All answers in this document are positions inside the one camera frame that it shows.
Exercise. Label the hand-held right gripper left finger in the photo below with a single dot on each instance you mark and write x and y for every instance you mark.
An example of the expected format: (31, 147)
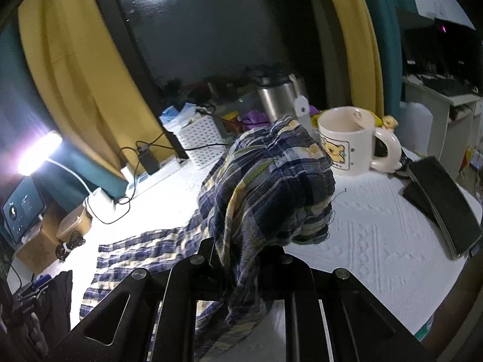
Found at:
(205, 256)

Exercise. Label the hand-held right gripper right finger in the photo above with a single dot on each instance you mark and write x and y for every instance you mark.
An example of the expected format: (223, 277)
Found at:
(279, 260)

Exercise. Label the blue plaid pants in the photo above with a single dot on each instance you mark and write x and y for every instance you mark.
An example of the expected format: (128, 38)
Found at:
(264, 181)

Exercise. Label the black folded cloth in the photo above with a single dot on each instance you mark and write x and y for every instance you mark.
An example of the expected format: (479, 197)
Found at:
(62, 301)

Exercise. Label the cardboard box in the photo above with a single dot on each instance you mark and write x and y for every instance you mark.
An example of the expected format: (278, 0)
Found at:
(37, 249)

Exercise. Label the white power strip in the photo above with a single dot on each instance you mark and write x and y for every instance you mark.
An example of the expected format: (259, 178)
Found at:
(158, 175)

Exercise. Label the brown lidded food container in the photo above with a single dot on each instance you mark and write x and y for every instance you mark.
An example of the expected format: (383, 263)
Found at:
(73, 222)

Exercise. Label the tablet with lit screen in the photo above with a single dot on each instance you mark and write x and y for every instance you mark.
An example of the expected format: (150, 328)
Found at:
(22, 211)

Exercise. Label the white textured tablecloth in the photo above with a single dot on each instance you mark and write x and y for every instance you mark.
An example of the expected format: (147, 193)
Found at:
(377, 233)

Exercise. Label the black charger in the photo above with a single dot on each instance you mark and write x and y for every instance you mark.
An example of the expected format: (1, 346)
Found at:
(149, 162)

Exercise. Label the white charger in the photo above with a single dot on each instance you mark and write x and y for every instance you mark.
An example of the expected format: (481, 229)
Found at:
(127, 173)

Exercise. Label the white desk lamp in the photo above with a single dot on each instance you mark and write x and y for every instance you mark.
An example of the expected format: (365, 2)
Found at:
(100, 201)

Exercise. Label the white plastic basket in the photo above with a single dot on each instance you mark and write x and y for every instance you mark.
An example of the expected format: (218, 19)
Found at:
(200, 135)

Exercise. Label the cream cartoon mug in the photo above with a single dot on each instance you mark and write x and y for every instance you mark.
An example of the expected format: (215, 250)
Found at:
(351, 147)

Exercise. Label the purple cloth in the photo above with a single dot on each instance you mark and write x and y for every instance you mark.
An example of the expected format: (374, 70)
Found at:
(254, 118)

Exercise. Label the blue plastic packet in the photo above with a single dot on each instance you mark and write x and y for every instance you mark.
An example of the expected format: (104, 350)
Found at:
(177, 115)

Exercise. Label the black flat case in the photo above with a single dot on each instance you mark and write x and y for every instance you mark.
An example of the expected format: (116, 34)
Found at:
(415, 198)

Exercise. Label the steel thermos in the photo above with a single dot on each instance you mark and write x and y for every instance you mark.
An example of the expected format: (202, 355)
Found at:
(275, 101)

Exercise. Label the black phone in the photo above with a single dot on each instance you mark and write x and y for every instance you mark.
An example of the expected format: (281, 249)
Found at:
(441, 203)

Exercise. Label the grey computer desk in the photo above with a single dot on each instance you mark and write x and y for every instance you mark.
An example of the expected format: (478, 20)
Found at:
(426, 105)

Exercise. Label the teal curtain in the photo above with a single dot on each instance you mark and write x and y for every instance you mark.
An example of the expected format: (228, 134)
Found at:
(15, 94)
(388, 45)

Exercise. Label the dark window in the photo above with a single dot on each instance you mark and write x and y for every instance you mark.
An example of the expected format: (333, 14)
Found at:
(207, 26)

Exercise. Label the yellow curtain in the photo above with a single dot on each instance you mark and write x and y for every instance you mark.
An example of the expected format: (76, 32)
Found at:
(75, 64)
(351, 26)

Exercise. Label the black computer monitor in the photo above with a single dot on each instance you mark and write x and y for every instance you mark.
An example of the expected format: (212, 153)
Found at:
(434, 56)

